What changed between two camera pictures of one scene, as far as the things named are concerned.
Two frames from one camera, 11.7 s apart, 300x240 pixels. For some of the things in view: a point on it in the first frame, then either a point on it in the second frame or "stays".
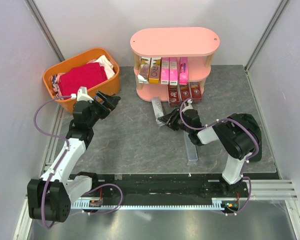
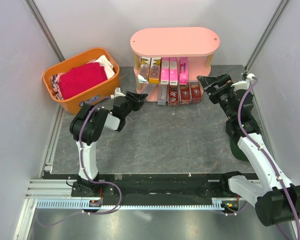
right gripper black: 170,118 → 224,81
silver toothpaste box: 158,109 → 162,94
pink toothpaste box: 165,70 stays
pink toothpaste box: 183,71 stays
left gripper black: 107,106 → 138,103
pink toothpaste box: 173,71 stays
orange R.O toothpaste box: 154,70 stays
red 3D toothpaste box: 174,95 stays
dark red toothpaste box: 185,92 stays
